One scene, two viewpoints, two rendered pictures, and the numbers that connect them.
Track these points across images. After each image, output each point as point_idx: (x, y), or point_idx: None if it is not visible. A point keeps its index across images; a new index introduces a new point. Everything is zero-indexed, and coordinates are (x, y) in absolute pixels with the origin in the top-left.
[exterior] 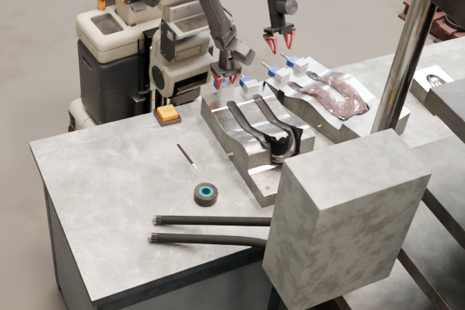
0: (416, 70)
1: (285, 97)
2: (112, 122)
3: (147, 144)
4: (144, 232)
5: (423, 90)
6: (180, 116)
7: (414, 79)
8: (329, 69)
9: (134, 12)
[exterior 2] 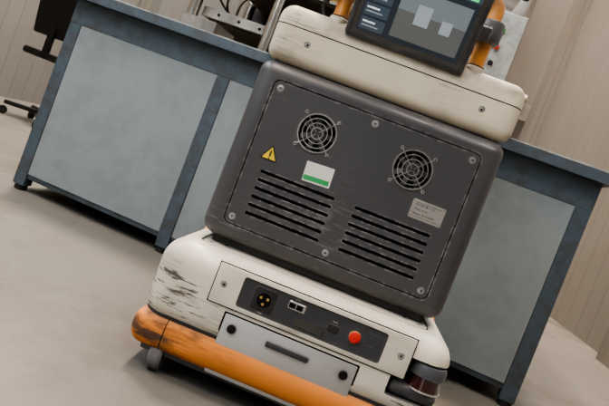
0: (207, 20)
1: None
2: (518, 140)
3: None
4: None
5: (225, 33)
6: None
7: (220, 26)
8: (250, 46)
9: (511, 11)
